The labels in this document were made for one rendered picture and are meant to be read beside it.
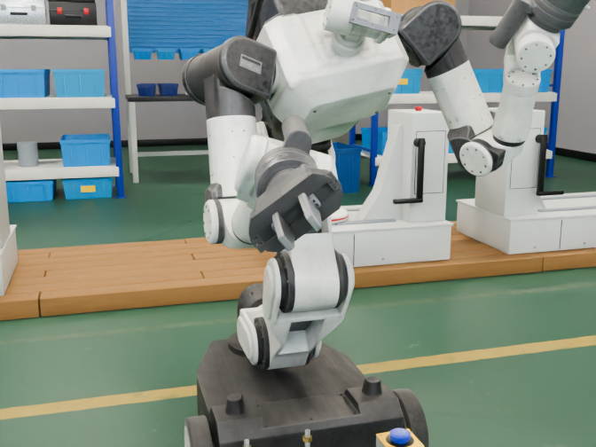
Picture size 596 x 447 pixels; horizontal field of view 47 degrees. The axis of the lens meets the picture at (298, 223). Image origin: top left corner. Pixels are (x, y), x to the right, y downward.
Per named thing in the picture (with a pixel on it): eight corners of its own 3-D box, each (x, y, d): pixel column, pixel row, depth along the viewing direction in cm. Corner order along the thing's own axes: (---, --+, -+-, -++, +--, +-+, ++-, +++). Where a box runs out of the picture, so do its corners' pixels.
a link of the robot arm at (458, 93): (453, 181, 149) (411, 86, 143) (488, 154, 155) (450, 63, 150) (496, 175, 139) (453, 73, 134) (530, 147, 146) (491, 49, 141)
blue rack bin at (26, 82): (3, 95, 561) (0, 68, 557) (52, 95, 571) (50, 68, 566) (-8, 98, 514) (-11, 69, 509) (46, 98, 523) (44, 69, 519)
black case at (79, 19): (51, 27, 553) (50, 5, 549) (96, 28, 563) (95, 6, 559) (50, 25, 513) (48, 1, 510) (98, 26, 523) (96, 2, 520)
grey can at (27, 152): (19, 165, 552) (17, 141, 547) (39, 164, 556) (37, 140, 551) (18, 168, 537) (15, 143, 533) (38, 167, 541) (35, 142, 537)
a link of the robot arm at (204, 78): (190, 125, 129) (184, 52, 129) (231, 128, 135) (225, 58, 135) (223, 113, 120) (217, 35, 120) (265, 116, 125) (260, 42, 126)
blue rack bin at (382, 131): (360, 150, 652) (360, 127, 647) (396, 148, 663) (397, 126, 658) (381, 156, 605) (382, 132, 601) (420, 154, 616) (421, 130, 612)
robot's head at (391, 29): (346, 1, 125) (356, -7, 117) (391, 13, 126) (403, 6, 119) (338, 35, 125) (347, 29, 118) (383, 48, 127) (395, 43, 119)
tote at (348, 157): (294, 185, 606) (294, 144, 598) (337, 183, 620) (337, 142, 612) (315, 195, 561) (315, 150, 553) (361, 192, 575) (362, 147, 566)
